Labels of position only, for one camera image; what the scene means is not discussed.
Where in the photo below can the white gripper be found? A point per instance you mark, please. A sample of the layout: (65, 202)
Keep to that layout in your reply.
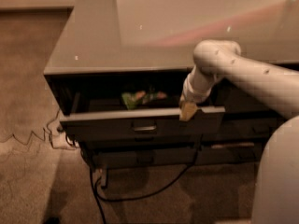
(191, 93)

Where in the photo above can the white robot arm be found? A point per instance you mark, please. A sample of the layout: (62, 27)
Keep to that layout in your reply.
(276, 198)

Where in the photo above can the grey drawer cabinet counter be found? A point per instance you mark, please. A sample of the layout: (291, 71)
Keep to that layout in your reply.
(109, 47)

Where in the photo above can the green snack bag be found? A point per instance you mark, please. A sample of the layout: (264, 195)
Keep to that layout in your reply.
(134, 99)

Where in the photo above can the black power adapter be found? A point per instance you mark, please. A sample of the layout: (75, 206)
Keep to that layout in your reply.
(59, 129)

